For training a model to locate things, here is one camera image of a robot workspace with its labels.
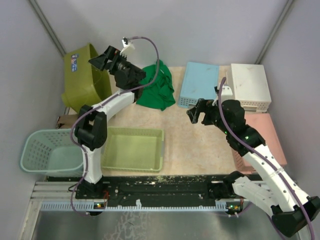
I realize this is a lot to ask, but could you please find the large olive green container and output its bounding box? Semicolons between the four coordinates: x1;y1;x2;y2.
61;43;112;113

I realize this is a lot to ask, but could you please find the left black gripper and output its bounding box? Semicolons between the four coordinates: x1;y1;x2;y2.
88;46;145;77

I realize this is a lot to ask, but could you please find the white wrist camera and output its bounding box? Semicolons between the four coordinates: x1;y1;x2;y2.
212;85;234;105
120;37;135;57

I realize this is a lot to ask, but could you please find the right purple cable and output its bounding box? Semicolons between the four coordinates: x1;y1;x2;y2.
214;76;316;240

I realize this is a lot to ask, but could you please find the brown small pouch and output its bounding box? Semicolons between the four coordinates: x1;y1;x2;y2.
56;114;78;129

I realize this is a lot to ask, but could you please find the white perforated basket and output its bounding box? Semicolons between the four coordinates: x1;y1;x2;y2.
226;63;272;113

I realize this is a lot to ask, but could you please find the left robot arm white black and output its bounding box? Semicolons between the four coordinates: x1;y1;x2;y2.
72;43;146;199

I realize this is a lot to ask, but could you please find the pink perforated basket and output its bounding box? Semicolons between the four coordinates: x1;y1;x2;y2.
231;112;287;174

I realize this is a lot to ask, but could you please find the light blue perforated basket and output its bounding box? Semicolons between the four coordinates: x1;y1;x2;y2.
177;61;220;109

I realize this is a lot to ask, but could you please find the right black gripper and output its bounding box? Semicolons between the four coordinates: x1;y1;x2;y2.
186;98;232;135

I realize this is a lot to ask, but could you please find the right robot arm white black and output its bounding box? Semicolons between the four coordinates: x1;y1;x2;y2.
186;98;320;240

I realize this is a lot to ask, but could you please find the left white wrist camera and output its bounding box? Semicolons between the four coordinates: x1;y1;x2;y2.
120;37;135;57

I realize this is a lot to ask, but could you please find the green cloth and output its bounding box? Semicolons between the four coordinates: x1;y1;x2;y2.
136;60;176;111

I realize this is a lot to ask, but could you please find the light blue cable duct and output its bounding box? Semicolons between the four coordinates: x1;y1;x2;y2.
40;199;248;212

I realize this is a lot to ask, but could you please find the teal perforated basket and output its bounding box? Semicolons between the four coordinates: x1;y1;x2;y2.
19;128;84;178

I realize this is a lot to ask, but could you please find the light green shallow tray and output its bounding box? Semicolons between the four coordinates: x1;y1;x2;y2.
100;126;165;173

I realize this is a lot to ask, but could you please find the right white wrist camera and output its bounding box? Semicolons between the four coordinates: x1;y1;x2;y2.
212;85;234;105

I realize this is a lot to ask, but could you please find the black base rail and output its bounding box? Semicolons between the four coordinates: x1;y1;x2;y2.
44;174;266;208

